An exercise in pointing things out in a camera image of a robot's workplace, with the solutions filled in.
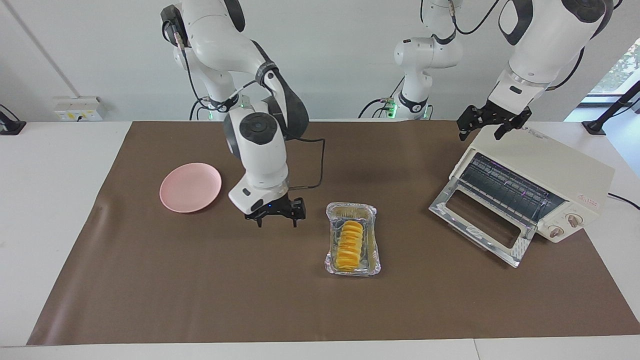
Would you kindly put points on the silver foil baking tray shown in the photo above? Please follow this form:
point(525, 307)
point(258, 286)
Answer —
point(372, 240)

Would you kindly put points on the beige oven knob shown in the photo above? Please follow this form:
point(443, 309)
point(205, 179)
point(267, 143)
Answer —
point(575, 220)
point(556, 232)

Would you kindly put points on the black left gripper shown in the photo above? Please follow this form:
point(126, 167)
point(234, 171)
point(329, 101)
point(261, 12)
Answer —
point(500, 112)

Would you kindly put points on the glass oven door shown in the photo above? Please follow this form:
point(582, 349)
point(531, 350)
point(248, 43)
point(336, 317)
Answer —
point(517, 247)

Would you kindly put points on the brown table mat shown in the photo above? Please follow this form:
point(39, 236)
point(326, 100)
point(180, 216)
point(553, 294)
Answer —
point(320, 305)

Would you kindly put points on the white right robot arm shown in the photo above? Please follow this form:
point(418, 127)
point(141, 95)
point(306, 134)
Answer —
point(260, 145)

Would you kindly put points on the pink round plate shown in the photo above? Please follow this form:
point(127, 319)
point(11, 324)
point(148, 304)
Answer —
point(190, 187)

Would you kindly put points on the window with greenery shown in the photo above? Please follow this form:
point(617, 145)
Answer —
point(620, 70)

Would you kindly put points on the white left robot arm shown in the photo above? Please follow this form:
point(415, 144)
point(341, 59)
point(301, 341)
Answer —
point(545, 35)

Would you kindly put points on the black desk clamp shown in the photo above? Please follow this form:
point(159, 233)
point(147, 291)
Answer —
point(11, 126)

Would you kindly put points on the cream toaster oven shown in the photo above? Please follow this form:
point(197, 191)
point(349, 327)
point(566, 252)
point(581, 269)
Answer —
point(560, 167)

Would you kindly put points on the yellow ridged bread loaf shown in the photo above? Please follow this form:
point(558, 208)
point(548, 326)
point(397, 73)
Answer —
point(349, 247)

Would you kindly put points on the white wall socket box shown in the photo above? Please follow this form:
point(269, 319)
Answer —
point(75, 107)

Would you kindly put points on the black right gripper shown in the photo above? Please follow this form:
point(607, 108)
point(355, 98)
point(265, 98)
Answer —
point(272, 206)

